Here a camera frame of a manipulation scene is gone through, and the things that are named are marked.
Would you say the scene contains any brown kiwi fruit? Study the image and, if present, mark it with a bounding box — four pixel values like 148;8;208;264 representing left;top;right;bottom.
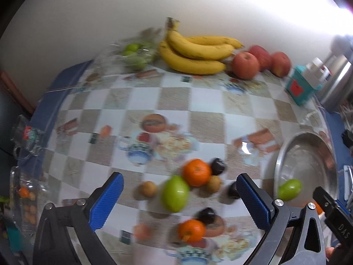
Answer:
139;181;157;198
206;175;223;194

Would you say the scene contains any patterned tablecloth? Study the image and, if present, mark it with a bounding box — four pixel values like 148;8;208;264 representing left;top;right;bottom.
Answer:
20;63;334;264

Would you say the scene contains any teal box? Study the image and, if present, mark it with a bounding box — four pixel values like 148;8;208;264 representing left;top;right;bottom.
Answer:
285;66;321;105

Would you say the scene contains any red apple far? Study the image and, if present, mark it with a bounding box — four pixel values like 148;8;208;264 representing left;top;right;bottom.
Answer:
270;51;291;78

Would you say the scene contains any red apple near bananas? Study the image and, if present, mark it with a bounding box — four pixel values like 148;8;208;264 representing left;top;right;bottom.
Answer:
232;51;260;80

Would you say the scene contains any banana bunch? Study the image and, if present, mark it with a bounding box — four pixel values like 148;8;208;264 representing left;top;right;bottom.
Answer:
159;17;244;75

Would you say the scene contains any dark plum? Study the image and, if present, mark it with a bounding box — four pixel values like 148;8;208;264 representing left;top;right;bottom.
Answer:
227;181;240;200
210;158;227;176
197;207;217;225

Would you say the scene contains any bag of green fruits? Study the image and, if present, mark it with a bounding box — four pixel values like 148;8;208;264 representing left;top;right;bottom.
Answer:
93;28;163;75

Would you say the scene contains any stainless steel kettle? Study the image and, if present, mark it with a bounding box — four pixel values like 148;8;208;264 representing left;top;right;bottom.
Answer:
316;55;352;112

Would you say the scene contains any stainless steel bowl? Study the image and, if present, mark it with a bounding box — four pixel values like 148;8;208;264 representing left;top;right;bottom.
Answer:
273;131;339;207

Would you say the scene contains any plastic bag of snacks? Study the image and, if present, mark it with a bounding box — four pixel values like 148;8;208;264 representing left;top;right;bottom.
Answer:
9;166;51;235

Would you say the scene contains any green apple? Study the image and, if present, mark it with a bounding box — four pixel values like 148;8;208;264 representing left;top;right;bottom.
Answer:
278;179;302;202
160;175;190;213

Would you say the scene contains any red apple middle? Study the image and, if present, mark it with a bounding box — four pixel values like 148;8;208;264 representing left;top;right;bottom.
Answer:
248;45;273;72

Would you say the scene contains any orange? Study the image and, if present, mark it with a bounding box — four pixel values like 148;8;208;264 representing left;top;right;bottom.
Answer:
314;202;323;215
177;219;206;243
181;159;212;187

